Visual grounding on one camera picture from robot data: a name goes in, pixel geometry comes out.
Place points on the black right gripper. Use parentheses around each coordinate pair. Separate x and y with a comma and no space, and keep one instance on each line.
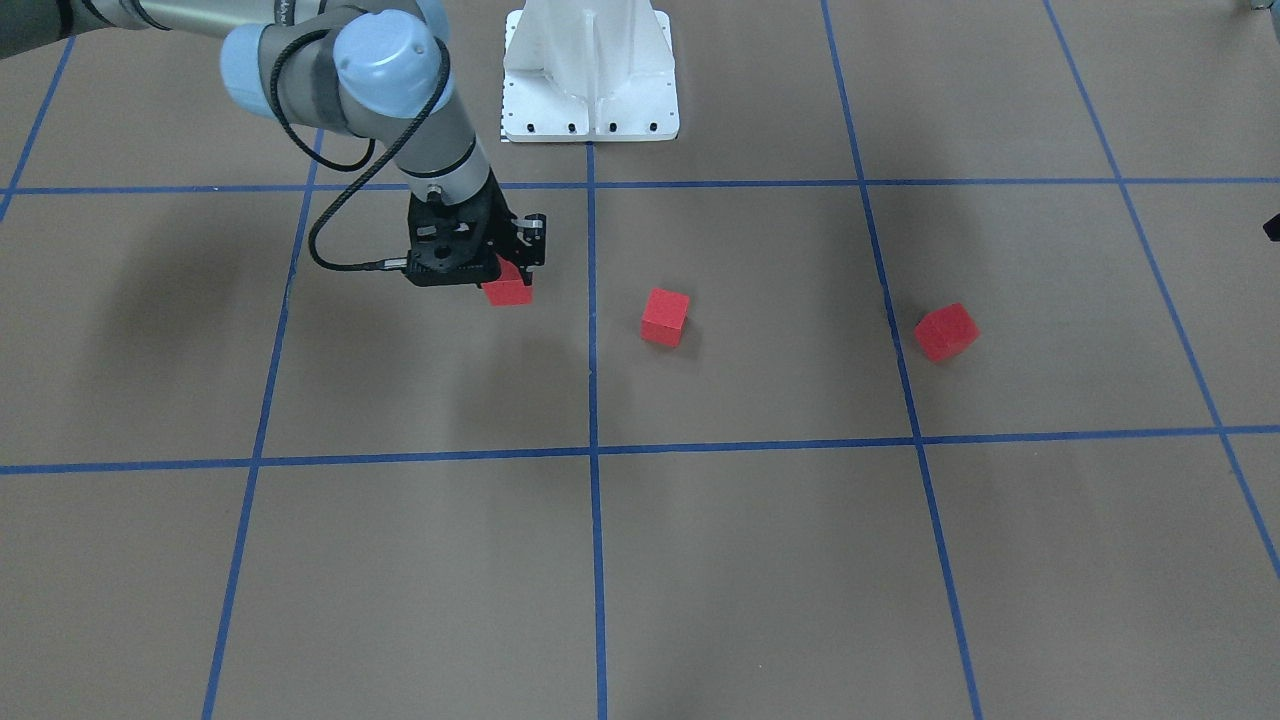
(505,225)

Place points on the red foam block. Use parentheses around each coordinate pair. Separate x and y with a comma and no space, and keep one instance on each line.
(509,289)
(664,317)
(946,332)

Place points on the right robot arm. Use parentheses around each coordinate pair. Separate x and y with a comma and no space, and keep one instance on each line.
(358,86)

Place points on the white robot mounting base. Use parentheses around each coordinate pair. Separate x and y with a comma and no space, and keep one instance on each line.
(589,72)

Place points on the brown paper table mat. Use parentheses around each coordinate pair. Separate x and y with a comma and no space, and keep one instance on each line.
(236,486)

